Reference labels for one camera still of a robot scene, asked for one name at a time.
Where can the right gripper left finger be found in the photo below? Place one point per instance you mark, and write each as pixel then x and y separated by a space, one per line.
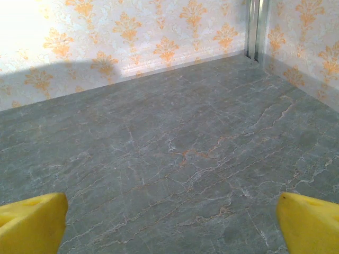
pixel 31 227

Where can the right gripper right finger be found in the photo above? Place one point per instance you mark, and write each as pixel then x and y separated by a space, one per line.
pixel 312 230

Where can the aluminium frame post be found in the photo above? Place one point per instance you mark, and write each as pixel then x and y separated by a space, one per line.
pixel 262 26

